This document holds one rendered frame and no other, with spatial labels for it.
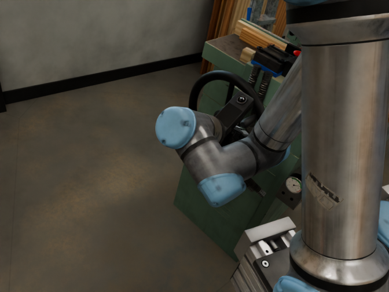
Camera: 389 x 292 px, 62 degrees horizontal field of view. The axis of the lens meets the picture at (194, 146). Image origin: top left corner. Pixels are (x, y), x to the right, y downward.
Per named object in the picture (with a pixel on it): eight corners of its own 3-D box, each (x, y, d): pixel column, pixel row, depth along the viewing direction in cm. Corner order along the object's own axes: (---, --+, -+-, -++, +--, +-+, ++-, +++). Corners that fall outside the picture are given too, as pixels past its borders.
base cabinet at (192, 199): (171, 203, 171) (199, 92, 125) (234, 158, 208) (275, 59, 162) (236, 263, 153) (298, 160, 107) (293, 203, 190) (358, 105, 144)
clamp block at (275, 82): (235, 87, 101) (244, 61, 95) (259, 76, 109) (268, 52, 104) (274, 112, 95) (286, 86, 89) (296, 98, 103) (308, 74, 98)
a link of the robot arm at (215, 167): (269, 175, 57) (235, 126, 61) (223, 199, 51) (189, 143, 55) (248, 193, 64) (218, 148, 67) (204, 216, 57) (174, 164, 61)
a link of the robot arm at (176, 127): (166, 160, 56) (144, 122, 59) (195, 160, 66) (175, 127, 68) (199, 133, 53) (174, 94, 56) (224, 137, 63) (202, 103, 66)
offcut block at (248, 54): (239, 59, 109) (242, 48, 106) (243, 57, 111) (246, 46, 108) (248, 64, 108) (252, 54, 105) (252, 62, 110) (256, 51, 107)
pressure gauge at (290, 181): (279, 189, 109) (289, 172, 104) (285, 183, 112) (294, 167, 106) (295, 200, 107) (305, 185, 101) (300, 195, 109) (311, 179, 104)
